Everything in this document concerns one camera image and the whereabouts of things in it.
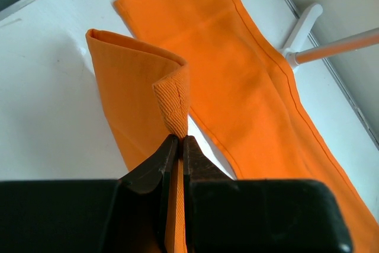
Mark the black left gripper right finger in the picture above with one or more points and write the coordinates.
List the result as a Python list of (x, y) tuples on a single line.
[(226, 215)]

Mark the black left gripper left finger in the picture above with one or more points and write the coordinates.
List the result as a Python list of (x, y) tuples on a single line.
[(135, 213)]

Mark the orange trousers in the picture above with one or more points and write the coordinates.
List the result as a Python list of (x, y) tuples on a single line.
[(206, 59)]

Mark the white clothes rack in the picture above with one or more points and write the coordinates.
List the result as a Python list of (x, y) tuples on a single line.
[(302, 31)]

